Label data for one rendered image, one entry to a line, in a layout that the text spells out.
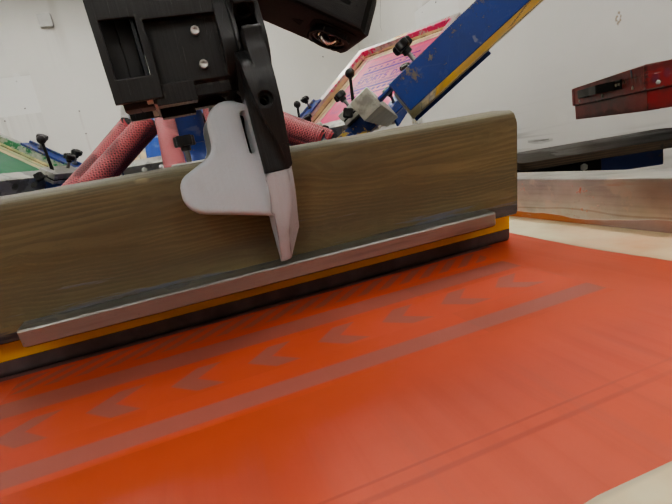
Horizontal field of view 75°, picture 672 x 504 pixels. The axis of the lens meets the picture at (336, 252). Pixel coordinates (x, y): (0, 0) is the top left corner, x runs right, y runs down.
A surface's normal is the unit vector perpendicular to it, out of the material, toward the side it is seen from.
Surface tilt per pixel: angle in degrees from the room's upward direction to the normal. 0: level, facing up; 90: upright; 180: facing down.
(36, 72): 90
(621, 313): 0
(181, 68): 91
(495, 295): 0
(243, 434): 0
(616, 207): 90
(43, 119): 90
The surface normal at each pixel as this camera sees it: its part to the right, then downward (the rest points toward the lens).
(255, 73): 0.27, -0.04
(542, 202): -0.93, 0.23
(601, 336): -0.18, -0.96
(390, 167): 0.33, 0.27
